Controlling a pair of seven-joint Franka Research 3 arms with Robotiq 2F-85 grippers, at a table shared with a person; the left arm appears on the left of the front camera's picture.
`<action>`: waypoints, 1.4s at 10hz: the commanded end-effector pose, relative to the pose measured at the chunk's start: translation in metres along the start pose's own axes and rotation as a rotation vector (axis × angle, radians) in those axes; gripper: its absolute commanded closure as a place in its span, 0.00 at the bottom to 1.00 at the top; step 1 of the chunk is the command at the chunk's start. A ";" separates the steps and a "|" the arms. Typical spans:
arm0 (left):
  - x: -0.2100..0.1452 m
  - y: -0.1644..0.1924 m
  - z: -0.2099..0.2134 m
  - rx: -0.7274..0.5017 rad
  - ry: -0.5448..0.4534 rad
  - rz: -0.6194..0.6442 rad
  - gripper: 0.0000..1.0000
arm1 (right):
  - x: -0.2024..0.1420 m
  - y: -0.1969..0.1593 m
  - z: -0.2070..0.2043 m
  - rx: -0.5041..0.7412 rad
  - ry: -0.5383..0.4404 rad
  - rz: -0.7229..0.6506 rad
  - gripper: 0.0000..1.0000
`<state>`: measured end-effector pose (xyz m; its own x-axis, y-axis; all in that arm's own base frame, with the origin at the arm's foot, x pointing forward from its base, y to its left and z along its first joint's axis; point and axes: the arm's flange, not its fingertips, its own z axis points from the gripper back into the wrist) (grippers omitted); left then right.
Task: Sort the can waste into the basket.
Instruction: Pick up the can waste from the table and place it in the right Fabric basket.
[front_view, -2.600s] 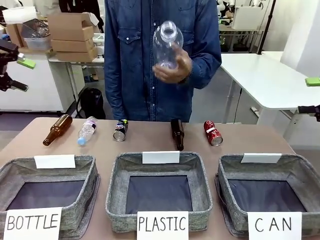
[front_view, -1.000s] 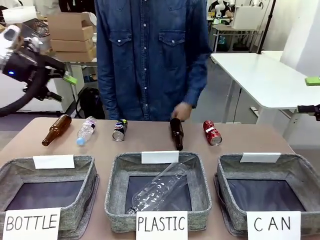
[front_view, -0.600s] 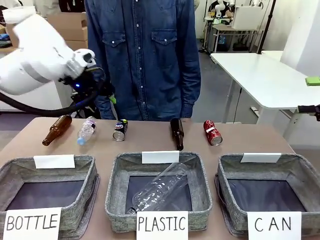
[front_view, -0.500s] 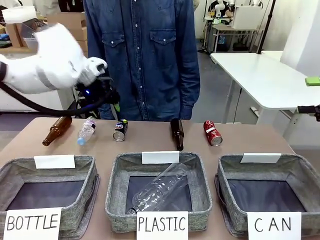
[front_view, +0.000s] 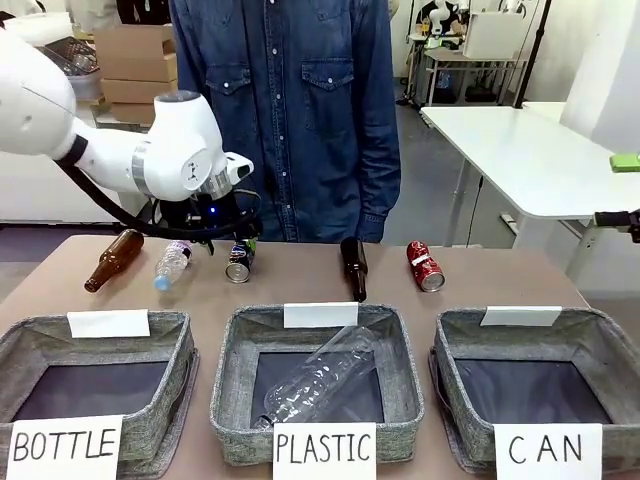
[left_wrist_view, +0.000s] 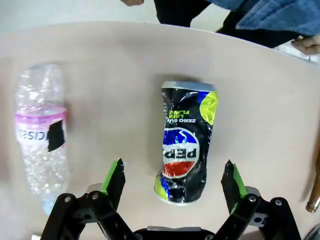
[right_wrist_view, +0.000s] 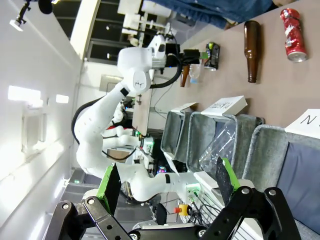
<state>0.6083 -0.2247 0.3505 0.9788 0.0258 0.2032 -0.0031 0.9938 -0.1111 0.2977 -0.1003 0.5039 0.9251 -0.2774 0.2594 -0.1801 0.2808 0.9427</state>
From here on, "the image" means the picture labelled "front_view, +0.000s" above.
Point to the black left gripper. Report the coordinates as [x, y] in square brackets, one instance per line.
[216, 212]

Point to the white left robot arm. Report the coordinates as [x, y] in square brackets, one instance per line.
[175, 135]

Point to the blue soda can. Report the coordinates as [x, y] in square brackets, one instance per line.
[240, 265]

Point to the grey basket labelled plastic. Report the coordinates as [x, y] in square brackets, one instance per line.
[240, 360]

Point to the grey basket labelled bottle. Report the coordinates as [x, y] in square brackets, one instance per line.
[160, 350]

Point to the red soda can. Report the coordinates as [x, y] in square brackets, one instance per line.
[425, 267]

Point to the grey basket labelled can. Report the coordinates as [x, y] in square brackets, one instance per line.
[455, 360]

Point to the white paper CAN label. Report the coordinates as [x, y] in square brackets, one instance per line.
[547, 450]

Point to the small clear plastic bottle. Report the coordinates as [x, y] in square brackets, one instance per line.
[171, 267]

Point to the white side table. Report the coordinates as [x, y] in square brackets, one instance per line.
[515, 155]

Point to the blank white card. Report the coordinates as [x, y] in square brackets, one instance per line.
[107, 324]
[520, 316]
[321, 315]

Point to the light brown glass bottle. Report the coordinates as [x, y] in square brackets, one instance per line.
[116, 260]

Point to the dark brown glass bottle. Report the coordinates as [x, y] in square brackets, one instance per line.
[355, 270]

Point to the person in denim shirt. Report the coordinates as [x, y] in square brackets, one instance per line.
[300, 125]

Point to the black stand pole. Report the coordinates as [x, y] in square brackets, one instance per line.
[538, 50]

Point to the large clear plastic bottle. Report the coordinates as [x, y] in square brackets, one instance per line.
[320, 375]

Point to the closed flat cardboard box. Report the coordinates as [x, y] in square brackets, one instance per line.
[135, 91]

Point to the background metal bench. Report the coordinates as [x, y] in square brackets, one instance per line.
[475, 62]

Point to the white box on bench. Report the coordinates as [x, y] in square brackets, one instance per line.
[492, 35]

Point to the open cardboard box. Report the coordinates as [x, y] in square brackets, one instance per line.
[135, 55]

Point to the white paper PLASTIC label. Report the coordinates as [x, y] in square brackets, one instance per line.
[324, 450]

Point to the crate of clutter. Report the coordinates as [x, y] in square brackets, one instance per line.
[82, 65]

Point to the background white robot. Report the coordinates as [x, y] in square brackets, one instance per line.
[442, 15]

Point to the white paper BOTTLE label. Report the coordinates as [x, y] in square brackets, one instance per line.
[65, 445]

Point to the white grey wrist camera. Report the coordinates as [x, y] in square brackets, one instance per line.
[240, 167]

